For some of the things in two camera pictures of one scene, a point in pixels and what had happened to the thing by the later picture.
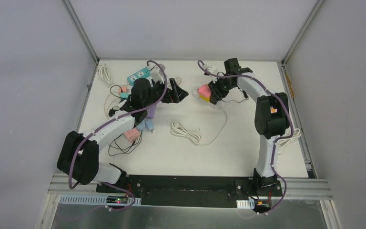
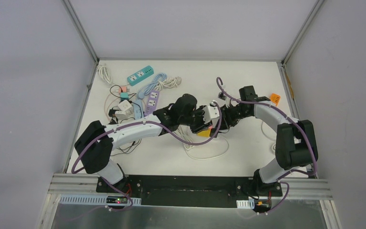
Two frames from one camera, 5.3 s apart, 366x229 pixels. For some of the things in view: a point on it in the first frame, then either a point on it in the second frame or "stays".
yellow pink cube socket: (204, 92) to (204, 133)
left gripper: (171, 89) to (198, 123)
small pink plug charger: (124, 89) stays
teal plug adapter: (124, 95) stays
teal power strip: (144, 73) stays
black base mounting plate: (189, 191) stays
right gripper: (217, 95) to (226, 119)
